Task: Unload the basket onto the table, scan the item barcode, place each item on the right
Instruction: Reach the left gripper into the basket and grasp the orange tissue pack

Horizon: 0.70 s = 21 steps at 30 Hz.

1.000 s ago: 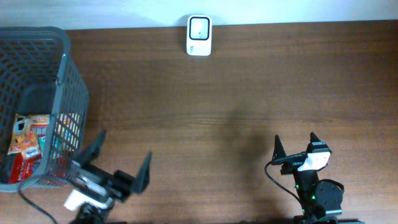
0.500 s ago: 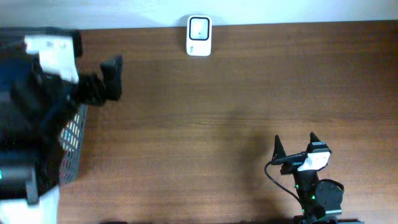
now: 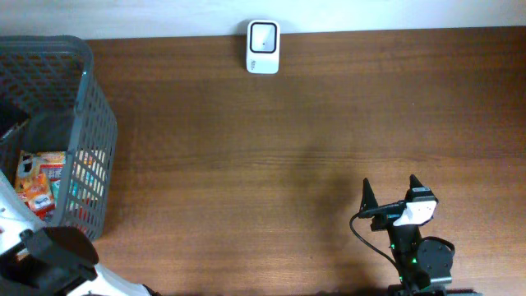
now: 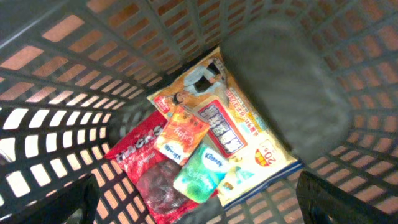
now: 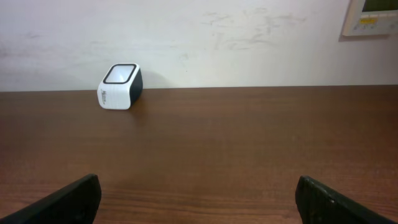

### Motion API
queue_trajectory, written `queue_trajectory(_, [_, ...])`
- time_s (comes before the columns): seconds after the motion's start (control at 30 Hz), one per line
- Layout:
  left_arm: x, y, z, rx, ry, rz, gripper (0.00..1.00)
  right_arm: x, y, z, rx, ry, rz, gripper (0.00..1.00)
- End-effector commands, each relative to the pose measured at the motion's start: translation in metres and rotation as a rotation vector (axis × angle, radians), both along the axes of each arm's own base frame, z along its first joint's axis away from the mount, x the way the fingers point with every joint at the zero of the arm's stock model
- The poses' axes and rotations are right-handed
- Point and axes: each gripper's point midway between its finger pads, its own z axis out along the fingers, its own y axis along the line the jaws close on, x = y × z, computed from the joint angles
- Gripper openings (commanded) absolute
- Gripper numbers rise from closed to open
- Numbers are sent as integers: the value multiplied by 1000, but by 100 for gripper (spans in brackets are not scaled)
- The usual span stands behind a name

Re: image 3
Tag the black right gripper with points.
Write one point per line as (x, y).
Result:
(385, 214)

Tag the beige snack bag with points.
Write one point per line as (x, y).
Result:
(31, 165)

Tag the orange tissue pack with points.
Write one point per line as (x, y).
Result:
(35, 192)

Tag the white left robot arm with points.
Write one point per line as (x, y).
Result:
(37, 259)

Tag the white barcode scanner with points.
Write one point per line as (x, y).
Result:
(263, 47)

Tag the grey plastic mesh basket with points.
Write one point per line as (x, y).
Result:
(51, 79)

